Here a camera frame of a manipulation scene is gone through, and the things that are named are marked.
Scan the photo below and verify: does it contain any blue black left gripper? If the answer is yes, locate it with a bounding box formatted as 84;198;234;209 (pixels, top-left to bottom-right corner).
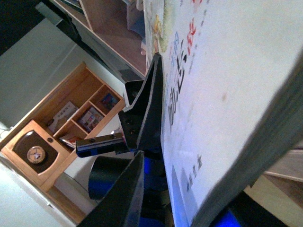
76;53;170;227

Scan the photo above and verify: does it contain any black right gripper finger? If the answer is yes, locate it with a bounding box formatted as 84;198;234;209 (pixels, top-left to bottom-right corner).
79;151;144;227

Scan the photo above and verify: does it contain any white illustrated book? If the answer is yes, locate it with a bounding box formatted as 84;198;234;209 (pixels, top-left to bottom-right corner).
143;0;303;227

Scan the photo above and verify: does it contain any black round stool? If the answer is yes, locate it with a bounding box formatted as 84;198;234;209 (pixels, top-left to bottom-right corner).
88;156;131;201

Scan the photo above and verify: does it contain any orange wooden bookcase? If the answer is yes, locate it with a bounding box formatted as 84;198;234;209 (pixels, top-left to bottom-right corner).
0;63;125;223

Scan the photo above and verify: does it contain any round wooden clock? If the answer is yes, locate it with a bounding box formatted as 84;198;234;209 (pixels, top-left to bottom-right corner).
27;146;46;164

